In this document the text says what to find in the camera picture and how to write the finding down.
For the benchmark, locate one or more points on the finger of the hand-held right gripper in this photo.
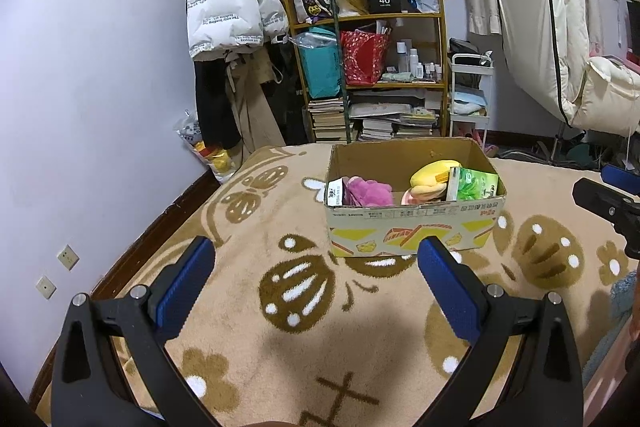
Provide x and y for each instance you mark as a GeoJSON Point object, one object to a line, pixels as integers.
{"type": "Point", "coordinates": [622, 179]}
{"type": "Point", "coordinates": [602, 202]}

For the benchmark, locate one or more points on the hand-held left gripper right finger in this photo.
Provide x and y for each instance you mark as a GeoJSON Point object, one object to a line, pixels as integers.
{"type": "Point", "coordinates": [450, 292]}

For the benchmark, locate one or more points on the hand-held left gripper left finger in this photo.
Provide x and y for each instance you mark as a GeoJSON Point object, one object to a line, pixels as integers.
{"type": "Point", "coordinates": [182, 292]}

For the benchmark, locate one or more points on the cardboard box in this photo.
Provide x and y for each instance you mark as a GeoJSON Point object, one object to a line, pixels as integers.
{"type": "Point", "coordinates": [415, 227]}

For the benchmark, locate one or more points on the green tissue pack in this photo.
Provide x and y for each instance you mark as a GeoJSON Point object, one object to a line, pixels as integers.
{"type": "Point", "coordinates": [475, 184]}

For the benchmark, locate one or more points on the yellow plush toy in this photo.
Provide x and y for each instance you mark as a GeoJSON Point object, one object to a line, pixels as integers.
{"type": "Point", "coordinates": [432, 177]}

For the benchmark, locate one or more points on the magenta plush toy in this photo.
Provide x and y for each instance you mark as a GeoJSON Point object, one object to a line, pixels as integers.
{"type": "Point", "coordinates": [367, 192]}

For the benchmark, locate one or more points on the black and white packet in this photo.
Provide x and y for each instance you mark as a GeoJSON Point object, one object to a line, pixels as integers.
{"type": "Point", "coordinates": [335, 194]}

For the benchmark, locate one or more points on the teal fluffy cloth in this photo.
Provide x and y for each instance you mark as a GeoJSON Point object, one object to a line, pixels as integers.
{"type": "Point", "coordinates": [620, 312]}

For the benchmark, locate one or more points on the plastic bag with yellow items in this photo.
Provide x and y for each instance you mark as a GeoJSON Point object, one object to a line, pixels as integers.
{"type": "Point", "coordinates": [210, 152]}

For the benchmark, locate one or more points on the white trolley cart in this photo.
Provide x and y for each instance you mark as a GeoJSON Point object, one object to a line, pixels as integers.
{"type": "Point", "coordinates": [470, 102]}

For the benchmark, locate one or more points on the pile of books and papers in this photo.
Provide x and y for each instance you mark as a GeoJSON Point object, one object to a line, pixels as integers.
{"type": "Point", "coordinates": [395, 119]}

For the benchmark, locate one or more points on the black hanging garment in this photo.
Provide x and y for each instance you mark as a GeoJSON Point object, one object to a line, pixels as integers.
{"type": "Point", "coordinates": [215, 107]}

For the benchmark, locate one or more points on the cream folded mattress chair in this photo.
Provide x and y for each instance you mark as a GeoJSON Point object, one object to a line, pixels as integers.
{"type": "Point", "coordinates": [535, 7]}

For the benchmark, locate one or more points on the beige hanging trousers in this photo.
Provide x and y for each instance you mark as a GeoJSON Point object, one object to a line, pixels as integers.
{"type": "Point", "coordinates": [255, 107]}

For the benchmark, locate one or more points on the stack of old books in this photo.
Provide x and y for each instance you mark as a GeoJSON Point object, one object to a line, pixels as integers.
{"type": "Point", "coordinates": [327, 119]}

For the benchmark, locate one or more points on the wooden shelf rack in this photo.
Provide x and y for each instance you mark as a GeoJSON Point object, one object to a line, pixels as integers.
{"type": "Point", "coordinates": [442, 57]}

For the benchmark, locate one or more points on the dark hanging coat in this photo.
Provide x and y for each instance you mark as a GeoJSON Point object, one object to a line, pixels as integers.
{"type": "Point", "coordinates": [290, 97]}

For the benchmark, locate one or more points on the row of cosmetic bottles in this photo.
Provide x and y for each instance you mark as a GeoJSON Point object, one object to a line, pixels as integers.
{"type": "Point", "coordinates": [417, 64]}

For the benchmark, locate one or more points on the green pole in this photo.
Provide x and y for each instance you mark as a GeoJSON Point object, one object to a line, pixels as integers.
{"type": "Point", "coordinates": [342, 87]}

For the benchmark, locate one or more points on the red patterned bag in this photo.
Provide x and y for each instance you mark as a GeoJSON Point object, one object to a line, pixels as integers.
{"type": "Point", "coordinates": [362, 59]}

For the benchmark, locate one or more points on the teal bag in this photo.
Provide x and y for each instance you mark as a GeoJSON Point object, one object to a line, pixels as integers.
{"type": "Point", "coordinates": [322, 67]}

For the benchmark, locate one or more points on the crumpled clear plastic bag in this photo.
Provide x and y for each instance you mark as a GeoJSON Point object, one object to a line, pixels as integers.
{"type": "Point", "coordinates": [312, 39]}

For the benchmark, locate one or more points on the white wall socket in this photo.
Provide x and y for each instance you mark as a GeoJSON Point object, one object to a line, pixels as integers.
{"type": "Point", "coordinates": [68, 257]}
{"type": "Point", "coordinates": [45, 288]}

